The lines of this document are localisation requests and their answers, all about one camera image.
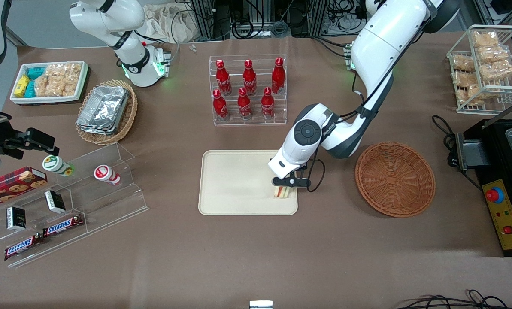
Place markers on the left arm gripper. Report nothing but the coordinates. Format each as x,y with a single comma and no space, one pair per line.
304,167

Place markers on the triangular sandwich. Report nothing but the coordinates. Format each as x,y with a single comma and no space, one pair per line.
282,193

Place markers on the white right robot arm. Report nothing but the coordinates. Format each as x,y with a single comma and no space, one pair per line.
132,60

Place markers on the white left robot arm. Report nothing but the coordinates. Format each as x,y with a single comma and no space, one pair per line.
380,38

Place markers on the cream rectangular tray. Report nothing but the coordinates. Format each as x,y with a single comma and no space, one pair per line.
238,182

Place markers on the light wicker basket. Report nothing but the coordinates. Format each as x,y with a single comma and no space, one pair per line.
129,116

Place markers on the brown wicker basket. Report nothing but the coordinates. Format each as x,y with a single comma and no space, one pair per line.
395,180

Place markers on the green cap yogurt bottle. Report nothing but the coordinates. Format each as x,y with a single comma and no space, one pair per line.
56,165

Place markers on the red tartan cookie box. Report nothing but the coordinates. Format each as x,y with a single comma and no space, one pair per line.
11,184

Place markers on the teal snack packet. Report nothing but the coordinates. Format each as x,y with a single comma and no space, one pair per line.
36,73
30,89

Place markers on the yellow snack packet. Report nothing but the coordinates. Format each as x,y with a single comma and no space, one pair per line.
22,86

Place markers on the white rectangular snack bin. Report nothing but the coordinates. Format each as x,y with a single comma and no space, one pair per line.
73,98

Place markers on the small black drink carton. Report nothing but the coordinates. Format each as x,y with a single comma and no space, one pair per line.
16,218
55,201

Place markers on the clear bag rice crackers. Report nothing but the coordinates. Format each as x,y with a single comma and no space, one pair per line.
71,77
49,81

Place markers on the clear acrylic bottle rack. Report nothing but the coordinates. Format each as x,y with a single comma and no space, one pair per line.
277,116

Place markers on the stacked aluminium foil containers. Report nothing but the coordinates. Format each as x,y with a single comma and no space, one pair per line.
103,109

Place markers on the red cap yogurt bottle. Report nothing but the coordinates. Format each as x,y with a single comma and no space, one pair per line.
105,174

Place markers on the red cola bottle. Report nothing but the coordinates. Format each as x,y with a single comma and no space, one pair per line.
249,79
223,79
220,107
267,105
244,106
278,77

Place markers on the snickers chocolate bar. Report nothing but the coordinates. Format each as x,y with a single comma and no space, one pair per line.
62,225
22,247

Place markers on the clear acrylic step display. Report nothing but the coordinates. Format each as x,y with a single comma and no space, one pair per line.
110,201

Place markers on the beige cloth bag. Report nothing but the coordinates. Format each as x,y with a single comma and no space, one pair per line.
161,23

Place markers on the grey metal box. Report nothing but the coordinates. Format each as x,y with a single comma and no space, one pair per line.
472,152

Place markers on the bagged fried snack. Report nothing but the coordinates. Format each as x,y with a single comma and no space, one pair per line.
462,62
464,79
494,53
485,38
498,70

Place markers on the red emergency stop button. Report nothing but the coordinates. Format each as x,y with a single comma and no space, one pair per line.
494,195

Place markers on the black machine housing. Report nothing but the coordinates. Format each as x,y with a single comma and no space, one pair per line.
496,163

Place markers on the yellow control panel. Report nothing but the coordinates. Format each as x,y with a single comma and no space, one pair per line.
507,219

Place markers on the silver metal bar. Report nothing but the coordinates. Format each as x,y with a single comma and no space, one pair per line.
507,112

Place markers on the aluminium frame profile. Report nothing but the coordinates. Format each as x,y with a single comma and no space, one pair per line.
206,19

